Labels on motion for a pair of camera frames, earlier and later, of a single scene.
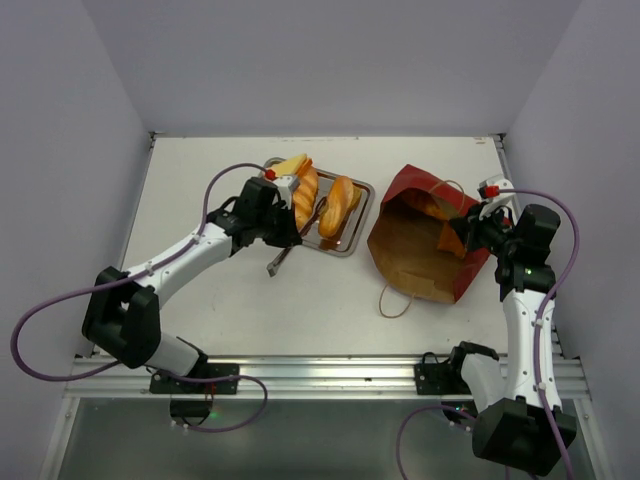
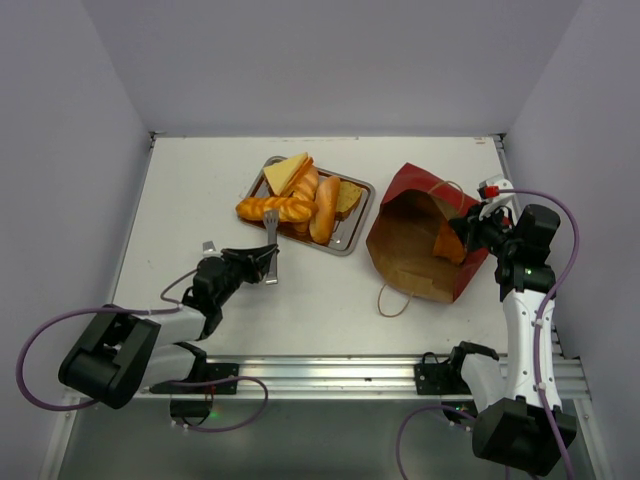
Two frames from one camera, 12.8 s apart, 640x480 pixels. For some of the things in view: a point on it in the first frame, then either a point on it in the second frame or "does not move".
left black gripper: (289, 235) → (254, 260)
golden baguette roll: (336, 207) → (322, 222)
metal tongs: (326, 243) → (271, 219)
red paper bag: (406, 230) does not move
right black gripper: (470, 228) does not move
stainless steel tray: (346, 240) does not move
